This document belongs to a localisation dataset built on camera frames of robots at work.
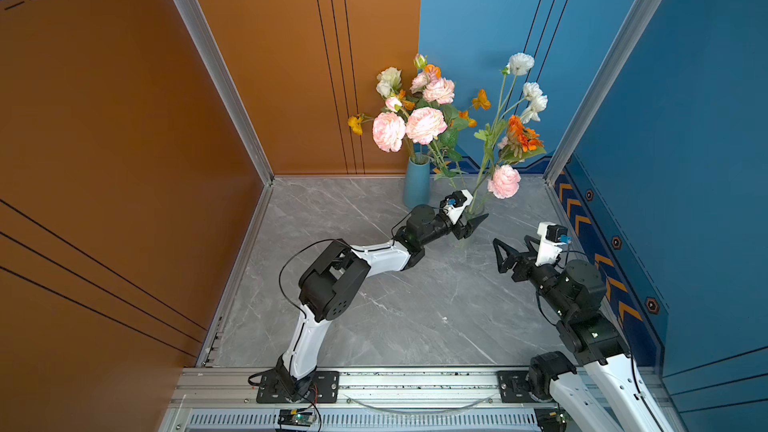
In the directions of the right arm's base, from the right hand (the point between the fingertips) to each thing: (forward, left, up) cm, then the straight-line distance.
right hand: (506, 239), depth 71 cm
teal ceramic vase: (+31, +19, -11) cm, 38 cm away
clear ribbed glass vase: (+12, +5, -1) cm, 12 cm away
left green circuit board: (-32, +51, -27) cm, 66 cm away
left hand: (+13, +4, -1) cm, 14 cm away
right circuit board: (-33, -10, -28) cm, 44 cm away
